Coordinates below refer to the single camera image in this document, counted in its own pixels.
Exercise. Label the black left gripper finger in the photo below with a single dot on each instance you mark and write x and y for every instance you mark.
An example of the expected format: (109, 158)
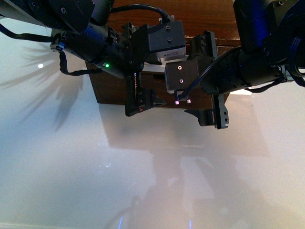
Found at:
(217, 116)

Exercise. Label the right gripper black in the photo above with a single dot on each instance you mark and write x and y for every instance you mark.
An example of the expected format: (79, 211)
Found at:
(203, 49)

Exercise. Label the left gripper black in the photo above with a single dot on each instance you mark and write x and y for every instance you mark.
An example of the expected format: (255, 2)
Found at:
(135, 49)

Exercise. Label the white drawer handle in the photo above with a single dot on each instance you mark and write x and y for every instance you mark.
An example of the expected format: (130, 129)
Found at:
(153, 68)

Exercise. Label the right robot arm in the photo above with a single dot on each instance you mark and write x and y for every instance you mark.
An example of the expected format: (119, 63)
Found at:
(272, 35)

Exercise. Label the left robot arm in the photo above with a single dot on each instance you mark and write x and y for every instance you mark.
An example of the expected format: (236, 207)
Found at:
(80, 28)

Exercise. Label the dark wooden drawer box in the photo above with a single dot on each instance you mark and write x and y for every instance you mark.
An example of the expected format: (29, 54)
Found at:
(197, 16)

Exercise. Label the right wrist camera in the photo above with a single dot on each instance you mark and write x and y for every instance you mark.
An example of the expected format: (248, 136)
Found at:
(180, 75)

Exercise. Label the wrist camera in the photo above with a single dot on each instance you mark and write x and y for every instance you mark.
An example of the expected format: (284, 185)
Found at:
(180, 75)
(166, 42)

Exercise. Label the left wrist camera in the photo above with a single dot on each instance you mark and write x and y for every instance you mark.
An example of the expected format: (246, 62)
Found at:
(166, 42)

